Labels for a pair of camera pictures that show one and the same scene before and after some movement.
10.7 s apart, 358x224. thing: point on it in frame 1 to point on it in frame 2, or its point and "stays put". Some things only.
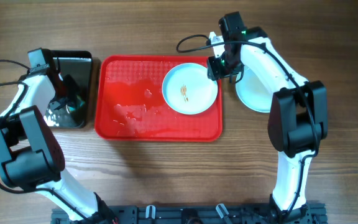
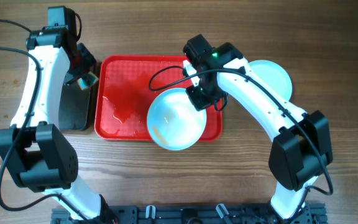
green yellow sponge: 78,103 to 91,80
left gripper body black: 68,92 to 82,63
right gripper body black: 224,66 to 203,96
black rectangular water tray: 71,108 stays put
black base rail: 197,213 stays put
